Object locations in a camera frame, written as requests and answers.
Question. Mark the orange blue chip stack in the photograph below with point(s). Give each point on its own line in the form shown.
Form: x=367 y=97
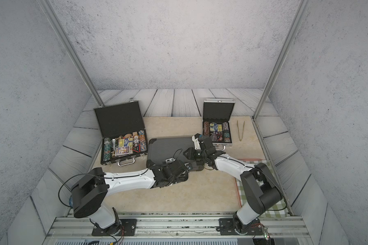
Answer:
x=143 y=142

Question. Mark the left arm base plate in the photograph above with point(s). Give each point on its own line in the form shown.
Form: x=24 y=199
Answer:
x=124 y=227

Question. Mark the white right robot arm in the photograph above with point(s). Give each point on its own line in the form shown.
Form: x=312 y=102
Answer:
x=260 y=187

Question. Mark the purple playing card box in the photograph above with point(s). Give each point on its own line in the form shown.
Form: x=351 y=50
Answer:
x=122 y=151

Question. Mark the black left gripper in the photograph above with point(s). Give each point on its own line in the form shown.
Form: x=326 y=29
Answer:
x=167 y=164

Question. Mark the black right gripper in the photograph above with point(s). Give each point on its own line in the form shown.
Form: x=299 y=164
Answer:
x=191 y=154

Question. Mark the silver trophy cup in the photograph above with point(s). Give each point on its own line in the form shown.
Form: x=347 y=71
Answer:
x=113 y=143

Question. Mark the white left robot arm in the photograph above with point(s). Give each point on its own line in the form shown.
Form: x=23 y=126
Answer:
x=89 y=192

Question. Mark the black poker case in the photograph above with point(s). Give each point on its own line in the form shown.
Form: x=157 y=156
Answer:
x=119 y=121
x=167 y=150

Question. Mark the Texas Hold'em card box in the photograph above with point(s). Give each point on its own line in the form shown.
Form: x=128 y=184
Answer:
x=125 y=142

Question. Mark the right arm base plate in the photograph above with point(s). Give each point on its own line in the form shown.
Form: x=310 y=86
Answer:
x=233 y=226

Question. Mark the green all-in triangle button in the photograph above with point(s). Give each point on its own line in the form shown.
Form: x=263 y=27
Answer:
x=136 y=148

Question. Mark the small silver poker case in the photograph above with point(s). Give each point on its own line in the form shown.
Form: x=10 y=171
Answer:
x=216 y=121

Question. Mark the wooden tongs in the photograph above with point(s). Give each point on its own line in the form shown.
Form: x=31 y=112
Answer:
x=240 y=129

